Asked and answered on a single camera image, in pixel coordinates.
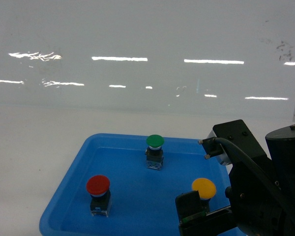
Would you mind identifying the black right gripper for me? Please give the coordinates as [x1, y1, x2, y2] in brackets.
[175, 163, 289, 236]

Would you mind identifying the yellow mushroom push button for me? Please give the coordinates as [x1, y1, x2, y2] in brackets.
[191, 178, 217, 213]

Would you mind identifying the red mushroom push button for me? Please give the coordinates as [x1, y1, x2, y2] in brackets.
[86, 175, 111, 217]

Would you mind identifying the blue plastic tray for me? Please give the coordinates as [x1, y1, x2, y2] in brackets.
[39, 134, 230, 236]

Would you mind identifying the green mushroom push button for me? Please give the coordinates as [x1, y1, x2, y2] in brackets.
[145, 134, 165, 170]

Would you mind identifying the white glossy whiteboard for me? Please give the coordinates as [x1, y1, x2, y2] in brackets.
[0, 0, 295, 121]

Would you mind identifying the black right camera cable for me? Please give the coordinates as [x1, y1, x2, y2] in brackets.
[212, 137, 295, 234]

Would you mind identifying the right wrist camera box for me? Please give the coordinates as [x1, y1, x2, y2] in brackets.
[198, 119, 267, 166]

